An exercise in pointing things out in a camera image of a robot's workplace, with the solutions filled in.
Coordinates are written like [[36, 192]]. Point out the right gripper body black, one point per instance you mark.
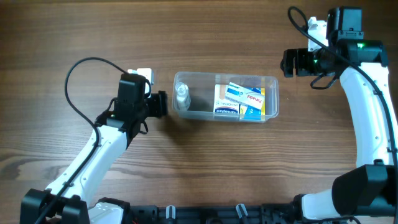
[[308, 63]]

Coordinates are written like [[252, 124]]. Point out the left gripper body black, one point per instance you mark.
[[155, 105]]

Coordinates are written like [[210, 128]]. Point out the white dropper bottle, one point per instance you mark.
[[182, 96]]

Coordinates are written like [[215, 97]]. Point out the white Hansaplast plaster box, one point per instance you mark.
[[221, 103]]

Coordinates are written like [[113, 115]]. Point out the white Panadol box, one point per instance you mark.
[[244, 96]]

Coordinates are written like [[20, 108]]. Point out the blue VapoDrops box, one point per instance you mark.
[[248, 113]]

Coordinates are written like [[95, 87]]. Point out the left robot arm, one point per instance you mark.
[[67, 199]]

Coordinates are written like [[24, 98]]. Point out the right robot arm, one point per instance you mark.
[[338, 49]]

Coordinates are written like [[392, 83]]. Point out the clear plastic container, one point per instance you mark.
[[202, 89]]

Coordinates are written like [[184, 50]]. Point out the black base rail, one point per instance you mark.
[[205, 214]]

